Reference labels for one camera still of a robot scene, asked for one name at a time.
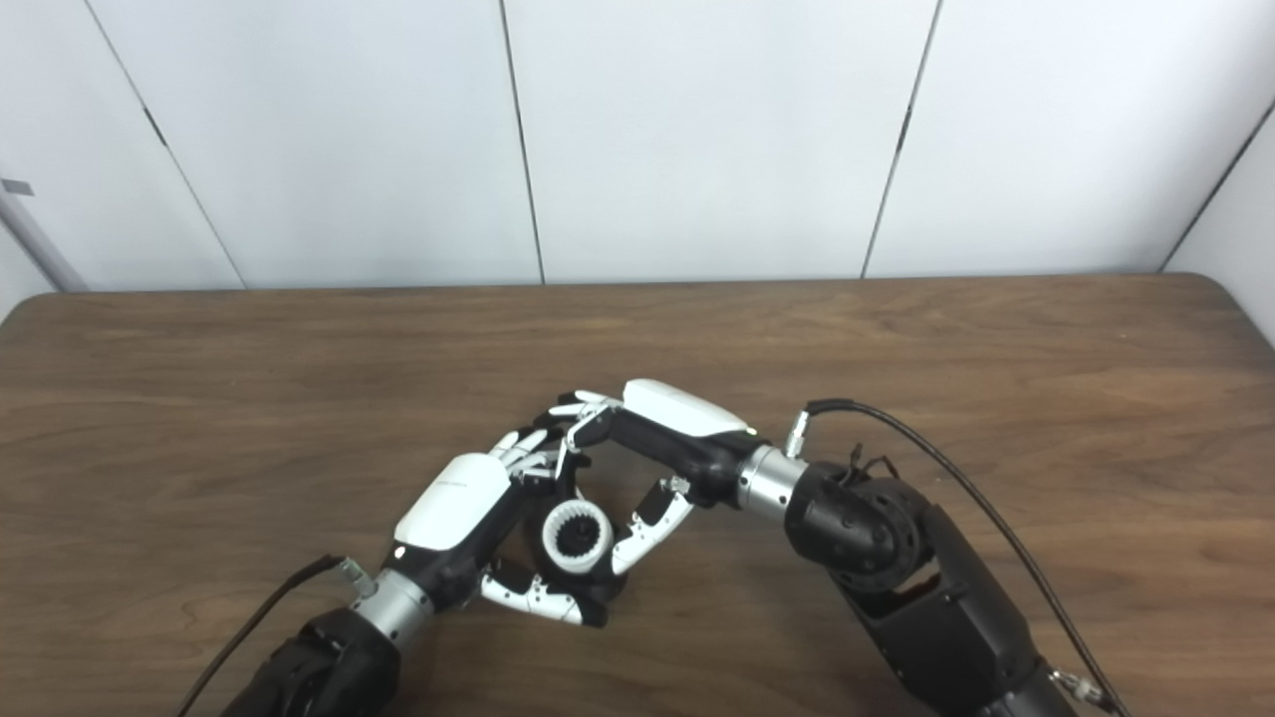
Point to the white and black left hand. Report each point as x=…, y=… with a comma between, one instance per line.
x=453, y=508

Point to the white and black right hand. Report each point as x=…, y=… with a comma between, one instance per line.
x=687, y=423

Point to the round black part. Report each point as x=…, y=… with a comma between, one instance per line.
x=578, y=538

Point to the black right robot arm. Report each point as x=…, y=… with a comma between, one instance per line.
x=916, y=597

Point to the small grey tag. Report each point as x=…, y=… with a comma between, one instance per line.
x=15, y=187

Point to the grey corner post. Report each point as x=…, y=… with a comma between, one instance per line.
x=40, y=244

